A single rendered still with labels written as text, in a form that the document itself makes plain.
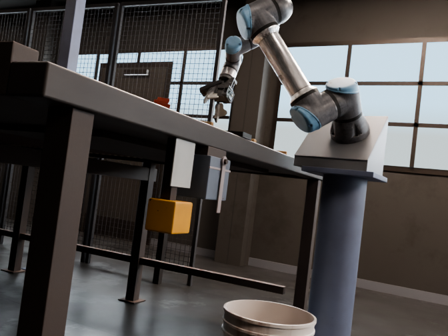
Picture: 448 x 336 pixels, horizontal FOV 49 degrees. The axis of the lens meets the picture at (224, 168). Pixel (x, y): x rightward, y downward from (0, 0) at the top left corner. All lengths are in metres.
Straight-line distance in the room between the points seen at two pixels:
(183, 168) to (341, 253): 0.85
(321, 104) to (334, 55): 3.28
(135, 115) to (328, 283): 1.12
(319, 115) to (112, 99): 0.97
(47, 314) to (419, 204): 4.03
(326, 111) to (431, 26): 3.27
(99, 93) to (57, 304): 0.39
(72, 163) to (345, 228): 1.21
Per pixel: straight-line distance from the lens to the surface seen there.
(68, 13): 3.91
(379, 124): 2.01
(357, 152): 1.87
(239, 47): 2.24
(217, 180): 1.37
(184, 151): 1.24
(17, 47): 0.93
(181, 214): 1.21
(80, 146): 0.93
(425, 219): 4.67
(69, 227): 0.94
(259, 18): 1.87
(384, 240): 4.72
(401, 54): 4.92
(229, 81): 2.28
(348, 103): 1.84
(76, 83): 0.90
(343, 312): 1.93
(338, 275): 1.90
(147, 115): 1.07
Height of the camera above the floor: 0.74
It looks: 3 degrees up
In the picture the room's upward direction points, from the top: 7 degrees clockwise
